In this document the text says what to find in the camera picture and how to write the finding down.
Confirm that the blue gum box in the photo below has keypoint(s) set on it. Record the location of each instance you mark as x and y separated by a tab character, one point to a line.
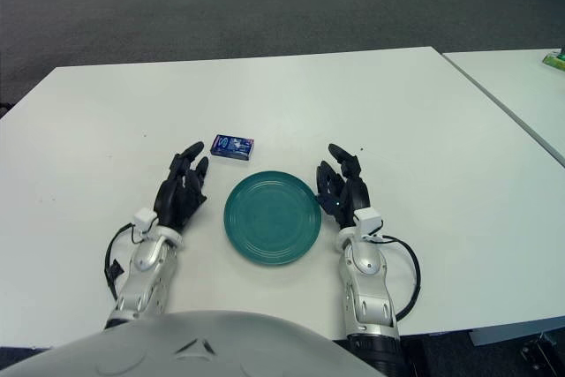
233	147

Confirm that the green box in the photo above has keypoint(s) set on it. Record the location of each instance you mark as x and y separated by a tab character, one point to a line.
555	60

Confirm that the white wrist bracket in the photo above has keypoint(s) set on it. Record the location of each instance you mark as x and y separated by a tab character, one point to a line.
368	220
145	219

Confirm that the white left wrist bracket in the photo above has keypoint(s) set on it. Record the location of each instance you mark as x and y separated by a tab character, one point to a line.
145	219

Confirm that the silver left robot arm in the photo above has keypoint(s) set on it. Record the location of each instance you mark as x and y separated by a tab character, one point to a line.
145	271

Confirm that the grey table frame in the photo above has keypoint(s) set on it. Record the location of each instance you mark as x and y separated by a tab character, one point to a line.
507	336

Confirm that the teal round plate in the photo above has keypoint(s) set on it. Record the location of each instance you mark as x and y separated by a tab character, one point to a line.
273	218

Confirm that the black metal stand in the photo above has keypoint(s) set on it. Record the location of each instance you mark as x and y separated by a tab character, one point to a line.
536	350

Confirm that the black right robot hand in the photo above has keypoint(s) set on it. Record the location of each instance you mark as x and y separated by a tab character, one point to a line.
353	191

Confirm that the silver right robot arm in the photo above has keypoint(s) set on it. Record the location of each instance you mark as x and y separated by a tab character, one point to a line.
366	288

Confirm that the grey robot torso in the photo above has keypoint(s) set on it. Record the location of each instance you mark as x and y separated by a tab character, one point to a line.
176	350

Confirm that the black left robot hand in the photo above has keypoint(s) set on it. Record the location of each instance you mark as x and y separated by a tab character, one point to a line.
176	200

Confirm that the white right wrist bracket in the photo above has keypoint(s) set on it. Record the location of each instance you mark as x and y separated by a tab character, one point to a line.
368	220

